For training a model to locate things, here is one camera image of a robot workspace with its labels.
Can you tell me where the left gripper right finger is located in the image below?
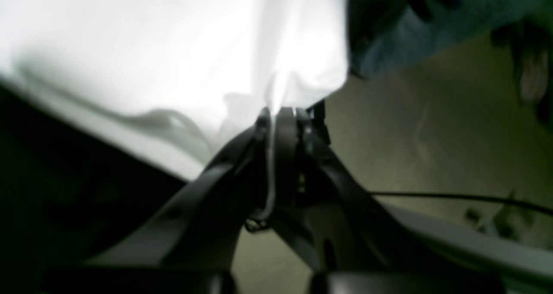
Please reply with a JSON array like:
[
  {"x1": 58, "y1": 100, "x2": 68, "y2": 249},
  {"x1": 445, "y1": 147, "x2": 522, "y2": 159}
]
[{"x1": 274, "y1": 107, "x2": 432, "y2": 278}]

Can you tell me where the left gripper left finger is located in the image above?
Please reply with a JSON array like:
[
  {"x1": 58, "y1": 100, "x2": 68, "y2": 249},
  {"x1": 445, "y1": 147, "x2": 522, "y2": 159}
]
[{"x1": 86, "y1": 108, "x2": 273, "y2": 269}]

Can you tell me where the white printed t-shirt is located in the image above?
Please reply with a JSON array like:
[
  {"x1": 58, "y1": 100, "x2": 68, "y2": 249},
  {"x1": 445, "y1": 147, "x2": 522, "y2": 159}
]
[{"x1": 1, "y1": 0, "x2": 348, "y2": 180}]

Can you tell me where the black table cloth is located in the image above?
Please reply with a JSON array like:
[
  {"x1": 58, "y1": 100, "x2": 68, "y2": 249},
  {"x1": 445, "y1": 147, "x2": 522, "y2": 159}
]
[{"x1": 1, "y1": 87, "x2": 185, "y2": 294}]

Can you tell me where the aluminium frame rail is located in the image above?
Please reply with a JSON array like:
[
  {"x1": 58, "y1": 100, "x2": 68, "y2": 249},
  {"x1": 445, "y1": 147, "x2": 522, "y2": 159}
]
[{"x1": 383, "y1": 203, "x2": 553, "y2": 290}]

